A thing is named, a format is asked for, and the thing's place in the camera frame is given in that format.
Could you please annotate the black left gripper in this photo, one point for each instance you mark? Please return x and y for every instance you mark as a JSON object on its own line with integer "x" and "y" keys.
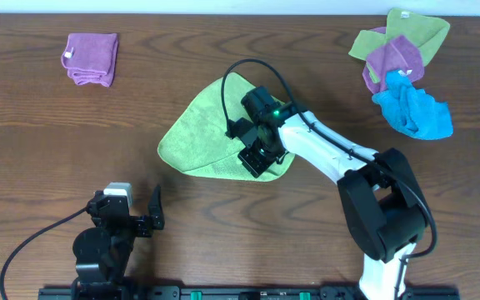
{"x": 141, "y": 225}

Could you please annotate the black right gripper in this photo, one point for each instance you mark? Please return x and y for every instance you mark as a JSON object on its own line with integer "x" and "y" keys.
{"x": 255, "y": 157}

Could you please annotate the green microfibre cloth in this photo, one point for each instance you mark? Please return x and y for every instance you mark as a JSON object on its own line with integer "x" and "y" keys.
{"x": 197, "y": 145}

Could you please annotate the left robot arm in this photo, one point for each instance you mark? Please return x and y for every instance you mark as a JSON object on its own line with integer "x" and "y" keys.
{"x": 102, "y": 251}

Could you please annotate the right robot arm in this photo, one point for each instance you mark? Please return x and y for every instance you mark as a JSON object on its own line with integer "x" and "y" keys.
{"x": 383, "y": 205}

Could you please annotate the blue crumpled cloth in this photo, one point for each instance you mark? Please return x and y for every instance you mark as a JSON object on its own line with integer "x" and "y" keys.
{"x": 412, "y": 111}

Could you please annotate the folded purple cloth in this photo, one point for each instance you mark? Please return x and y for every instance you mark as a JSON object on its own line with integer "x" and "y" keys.
{"x": 91, "y": 57}

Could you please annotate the purple crumpled cloth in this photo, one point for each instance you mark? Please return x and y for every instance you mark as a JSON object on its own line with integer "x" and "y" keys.
{"x": 399, "y": 54}

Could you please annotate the green cloth at back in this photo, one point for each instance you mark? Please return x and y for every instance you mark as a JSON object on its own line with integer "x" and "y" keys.
{"x": 425, "y": 33}

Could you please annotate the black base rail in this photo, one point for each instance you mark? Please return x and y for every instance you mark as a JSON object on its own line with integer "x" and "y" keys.
{"x": 200, "y": 293}

